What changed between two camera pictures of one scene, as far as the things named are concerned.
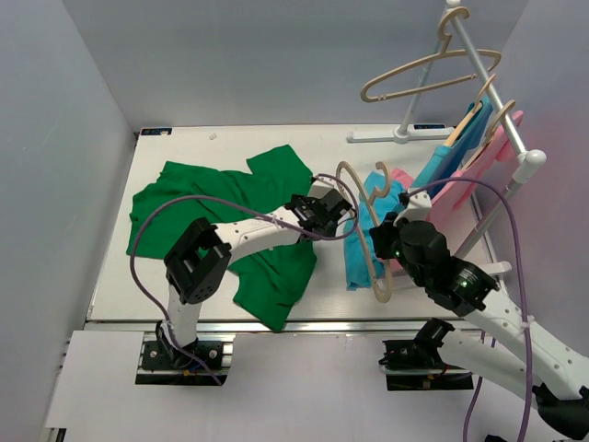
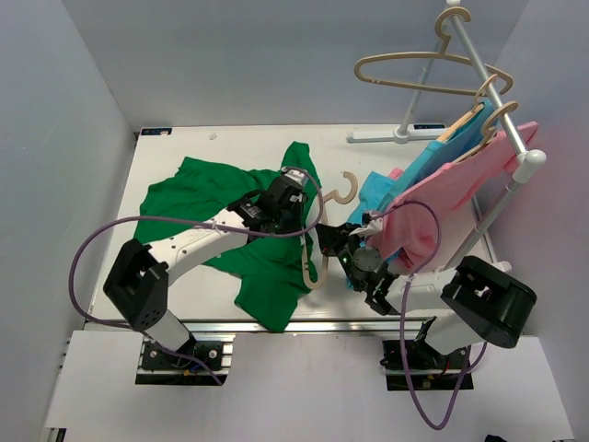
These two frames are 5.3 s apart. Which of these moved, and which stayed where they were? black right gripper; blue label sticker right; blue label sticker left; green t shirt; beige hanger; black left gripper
Moved: beige hanger; black right gripper; green t shirt; black left gripper
Stayed: blue label sticker left; blue label sticker right
